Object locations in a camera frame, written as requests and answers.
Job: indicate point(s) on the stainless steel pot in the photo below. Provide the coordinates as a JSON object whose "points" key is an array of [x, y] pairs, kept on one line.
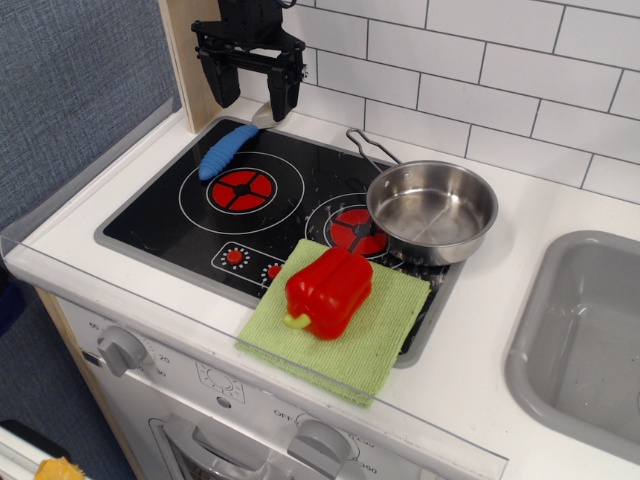
{"points": [[433, 213]]}

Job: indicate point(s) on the grey right oven knob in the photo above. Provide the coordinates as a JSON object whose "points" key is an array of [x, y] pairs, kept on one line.
{"points": [[320, 447]]}

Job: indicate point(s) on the yellow object at corner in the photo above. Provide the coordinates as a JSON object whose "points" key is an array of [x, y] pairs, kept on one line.
{"points": [[59, 469]]}

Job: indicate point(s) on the green woven cloth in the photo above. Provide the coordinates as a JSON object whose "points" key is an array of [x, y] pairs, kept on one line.
{"points": [[355, 366]]}

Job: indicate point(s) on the grey toy sink basin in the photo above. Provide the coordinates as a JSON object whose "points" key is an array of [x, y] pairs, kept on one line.
{"points": [[573, 365]]}

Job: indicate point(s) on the red toy bell pepper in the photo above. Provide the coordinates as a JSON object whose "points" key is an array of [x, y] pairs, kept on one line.
{"points": [[323, 297]]}

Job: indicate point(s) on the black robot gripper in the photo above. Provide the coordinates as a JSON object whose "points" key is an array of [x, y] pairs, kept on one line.
{"points": [[249, 35]]}

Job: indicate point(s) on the blue handled metal spoon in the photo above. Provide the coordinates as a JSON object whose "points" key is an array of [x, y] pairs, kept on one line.
{"points": [[218, 156]]}

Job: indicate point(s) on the wooden side post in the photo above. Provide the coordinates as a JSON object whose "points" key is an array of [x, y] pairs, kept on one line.
{"points": [[195, 94]]}

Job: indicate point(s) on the grey oven knob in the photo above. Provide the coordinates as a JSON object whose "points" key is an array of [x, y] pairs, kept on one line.
{"points": [[320, 447], [120, 350]]}

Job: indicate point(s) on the black toy stovetop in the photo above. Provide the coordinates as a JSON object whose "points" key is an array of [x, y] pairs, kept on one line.
{"points": [[233, 233]]}

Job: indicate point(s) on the grey left oven knob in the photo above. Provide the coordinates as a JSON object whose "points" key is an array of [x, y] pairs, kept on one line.
{"points": [[120, 350]]}

